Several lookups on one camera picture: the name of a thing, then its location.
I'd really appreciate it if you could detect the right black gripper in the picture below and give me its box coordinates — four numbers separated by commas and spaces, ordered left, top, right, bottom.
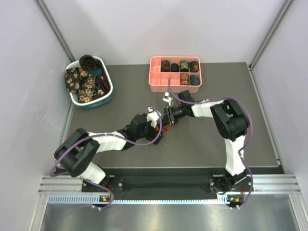
161, 105, 186, 128

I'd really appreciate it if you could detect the orange navy striped tie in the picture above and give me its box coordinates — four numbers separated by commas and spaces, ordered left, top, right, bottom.
155, 123, 173, 136

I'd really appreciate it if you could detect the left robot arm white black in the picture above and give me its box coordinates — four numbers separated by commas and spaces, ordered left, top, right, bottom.
54, 111, 162, 191

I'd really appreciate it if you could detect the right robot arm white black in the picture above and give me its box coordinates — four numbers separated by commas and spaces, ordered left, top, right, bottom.
163, 90, 250, 194

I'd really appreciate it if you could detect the red orange patterned rolled tie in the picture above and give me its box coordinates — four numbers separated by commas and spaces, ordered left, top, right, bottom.
180, 73, 190, 86

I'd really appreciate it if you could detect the dark green rolled tie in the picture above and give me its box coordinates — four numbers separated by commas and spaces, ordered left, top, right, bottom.
190, 75, 200, 86

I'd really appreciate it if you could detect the pink compartment organizer box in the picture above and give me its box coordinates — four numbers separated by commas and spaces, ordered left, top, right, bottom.
148, 56, 202, 93

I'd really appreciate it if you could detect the black rolled tie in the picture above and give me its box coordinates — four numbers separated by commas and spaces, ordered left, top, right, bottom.
170, 63, 180, 72

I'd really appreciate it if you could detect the dark red floral rolled tie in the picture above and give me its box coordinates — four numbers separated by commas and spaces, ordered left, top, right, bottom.
161, 59, 170, 72

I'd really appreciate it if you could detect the teal white laundry basket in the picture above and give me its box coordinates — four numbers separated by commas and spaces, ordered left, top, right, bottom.
65, 56, 114, 109

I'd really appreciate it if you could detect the green yellow leaf rolled tie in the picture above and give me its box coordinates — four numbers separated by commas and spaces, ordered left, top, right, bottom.
180, 60, 189, 72

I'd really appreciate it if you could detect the teal orange leaf rolled tie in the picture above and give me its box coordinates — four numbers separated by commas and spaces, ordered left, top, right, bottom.
190, 61, 199, 73

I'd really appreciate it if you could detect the dark red striped tie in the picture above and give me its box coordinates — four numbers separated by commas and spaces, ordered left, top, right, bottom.
92, 75, 111, 100

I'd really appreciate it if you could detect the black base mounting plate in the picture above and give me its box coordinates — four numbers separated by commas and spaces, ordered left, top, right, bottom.
81, 167, 253, 200

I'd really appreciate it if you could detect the dark teal tie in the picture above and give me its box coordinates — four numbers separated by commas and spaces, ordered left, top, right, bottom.
87, 67, 103, 77

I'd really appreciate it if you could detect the brown floral tie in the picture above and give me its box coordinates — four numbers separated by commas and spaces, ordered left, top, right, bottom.
64, 67, 96, 103

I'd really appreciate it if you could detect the dark brown rolled tie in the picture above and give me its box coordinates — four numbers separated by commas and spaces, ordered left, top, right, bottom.
79, 55, 103, 71

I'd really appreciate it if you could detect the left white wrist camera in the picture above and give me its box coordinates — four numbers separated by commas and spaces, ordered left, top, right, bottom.
146, 107, 161, 128

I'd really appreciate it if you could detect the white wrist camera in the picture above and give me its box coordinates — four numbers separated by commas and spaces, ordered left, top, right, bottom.
146, 107, 161, 128
163, 92, 174, 106

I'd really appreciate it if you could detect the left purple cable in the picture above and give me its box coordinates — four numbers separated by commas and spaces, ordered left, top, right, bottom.
49, 109, 162, 209

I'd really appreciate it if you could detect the purple cable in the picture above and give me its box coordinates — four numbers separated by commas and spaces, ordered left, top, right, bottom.
49, 109, 162, 209
167, 77, 254, 209

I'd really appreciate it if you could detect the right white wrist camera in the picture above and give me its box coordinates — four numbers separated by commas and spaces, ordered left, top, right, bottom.
163, 92, 174, 106

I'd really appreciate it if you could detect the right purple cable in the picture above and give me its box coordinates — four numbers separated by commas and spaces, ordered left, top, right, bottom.
167, 77, 254, 209

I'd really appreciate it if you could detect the grey slotted cable duct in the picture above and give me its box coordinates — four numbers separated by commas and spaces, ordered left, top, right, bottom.
48, 194, 244, 205

